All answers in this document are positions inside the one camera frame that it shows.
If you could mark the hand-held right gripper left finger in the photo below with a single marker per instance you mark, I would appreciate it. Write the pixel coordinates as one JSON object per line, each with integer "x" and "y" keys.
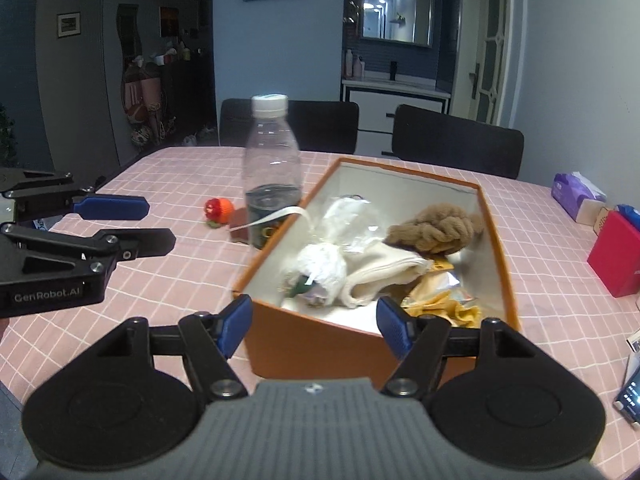
{"x": 237, "y": 325}

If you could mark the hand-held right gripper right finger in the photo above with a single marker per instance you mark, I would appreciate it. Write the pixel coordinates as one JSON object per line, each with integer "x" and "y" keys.
{"x": 392, "y": 325}

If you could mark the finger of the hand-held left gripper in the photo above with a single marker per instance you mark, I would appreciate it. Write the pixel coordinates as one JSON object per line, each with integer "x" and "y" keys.
{"x": 115, "y": 207}
{"x": 145, "y": 242}

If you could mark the cream cloth bag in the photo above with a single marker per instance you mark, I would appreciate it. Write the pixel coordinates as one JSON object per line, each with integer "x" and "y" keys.
{"x": 380, "y": 272}

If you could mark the yellow snack packet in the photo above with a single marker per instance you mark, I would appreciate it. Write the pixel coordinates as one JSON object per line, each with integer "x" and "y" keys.
{"x": 450, "y": 312}

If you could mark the orange box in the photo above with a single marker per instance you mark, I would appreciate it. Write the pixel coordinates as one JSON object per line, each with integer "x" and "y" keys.
{"x": 310, "y": 340}

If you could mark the yellow scalloped packet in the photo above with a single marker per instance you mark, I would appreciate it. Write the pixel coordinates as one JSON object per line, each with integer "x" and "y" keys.
{"x": 442, "y": 263}

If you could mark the silver foil packet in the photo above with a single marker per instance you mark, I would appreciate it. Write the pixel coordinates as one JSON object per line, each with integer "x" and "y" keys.
{"x": 459, "y": 280}

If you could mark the clear bag with white bundle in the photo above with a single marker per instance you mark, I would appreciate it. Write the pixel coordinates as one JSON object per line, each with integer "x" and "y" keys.
{"x": 320, "y": 267}

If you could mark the brown plush toy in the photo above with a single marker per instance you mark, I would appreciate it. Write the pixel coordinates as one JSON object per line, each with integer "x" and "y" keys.
{"x": 430, "y": 230}

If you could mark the pink checked tablecloth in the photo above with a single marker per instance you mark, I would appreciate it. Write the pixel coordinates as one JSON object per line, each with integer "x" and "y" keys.
{"x": 175, "y": 185}

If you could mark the red-orange knitted toy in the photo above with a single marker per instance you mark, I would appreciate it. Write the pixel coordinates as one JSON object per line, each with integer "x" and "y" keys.
{"x": 220, "y": 208}

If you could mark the white shoes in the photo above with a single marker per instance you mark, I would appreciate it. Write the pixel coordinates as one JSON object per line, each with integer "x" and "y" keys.
{"x": 200, "y": 136}

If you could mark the brown and pink hanging bags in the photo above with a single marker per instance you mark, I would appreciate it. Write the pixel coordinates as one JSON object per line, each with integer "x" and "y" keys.
{"x": 145, "y": 95}

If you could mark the green potted plant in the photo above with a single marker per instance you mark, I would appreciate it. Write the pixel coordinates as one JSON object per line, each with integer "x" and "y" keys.
{"x": 6, "y": 135}

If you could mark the dark sideboard cabinet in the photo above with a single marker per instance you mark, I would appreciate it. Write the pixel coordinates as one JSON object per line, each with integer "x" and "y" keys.
{"x": 192, "y": 95}

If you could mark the clear plastic bottle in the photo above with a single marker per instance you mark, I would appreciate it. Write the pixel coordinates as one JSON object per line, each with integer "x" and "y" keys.
{"x": 270, "y": 160}

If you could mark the small framed picture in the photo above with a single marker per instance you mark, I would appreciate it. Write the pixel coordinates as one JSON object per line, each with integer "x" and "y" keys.
{"x": 68, "y": 24}

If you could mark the black chair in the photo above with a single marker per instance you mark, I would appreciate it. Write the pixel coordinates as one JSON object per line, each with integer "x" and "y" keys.
{"x": 450, "y": 145}
{"x": 320, "y": 125}

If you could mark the dark framed picture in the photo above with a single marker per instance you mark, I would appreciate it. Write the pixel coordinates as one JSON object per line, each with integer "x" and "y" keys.
{"x": 169, "y": 21}

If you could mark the white vanity cabinet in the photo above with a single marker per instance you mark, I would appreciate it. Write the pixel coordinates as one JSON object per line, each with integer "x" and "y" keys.
{"x": 370, "y": 110}

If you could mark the purple tissue pack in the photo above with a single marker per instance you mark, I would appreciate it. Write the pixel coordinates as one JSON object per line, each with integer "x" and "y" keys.
{"x": 570, "y": 192}

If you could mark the red box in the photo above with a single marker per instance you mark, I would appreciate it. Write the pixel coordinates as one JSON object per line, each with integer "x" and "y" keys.
{"x": 615, "y": 260}

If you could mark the beige dotted box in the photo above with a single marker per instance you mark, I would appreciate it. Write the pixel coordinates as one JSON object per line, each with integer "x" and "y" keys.
{"x": 602, "y": 219}

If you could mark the smartphone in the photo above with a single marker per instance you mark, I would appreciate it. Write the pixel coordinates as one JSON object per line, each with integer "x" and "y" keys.
{"x": 631, "y": 390}

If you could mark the black faucet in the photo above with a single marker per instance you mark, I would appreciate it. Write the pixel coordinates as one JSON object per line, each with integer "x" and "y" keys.
{"x": 393, "y": 71}

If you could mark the pink lotion bottle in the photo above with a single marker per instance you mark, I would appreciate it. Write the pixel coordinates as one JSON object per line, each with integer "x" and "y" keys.
{"x": 348, "y": 63}
{"x": 358, "y": 67}

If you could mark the blue packet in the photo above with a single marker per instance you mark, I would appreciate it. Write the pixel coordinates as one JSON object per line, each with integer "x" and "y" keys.
{"x": 629, "y": 212}

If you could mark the white glass door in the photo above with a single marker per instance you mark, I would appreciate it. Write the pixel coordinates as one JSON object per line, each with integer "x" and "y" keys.
{"x": 492, "y": 35}

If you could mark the wavy wall mirror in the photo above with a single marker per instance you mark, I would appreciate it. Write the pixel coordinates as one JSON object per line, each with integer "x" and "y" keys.
{"x": 127, "y": 30}

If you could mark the rectangular wall mirror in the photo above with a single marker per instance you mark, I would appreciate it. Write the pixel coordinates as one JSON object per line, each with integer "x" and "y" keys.
{"x": 397, "y": 5}

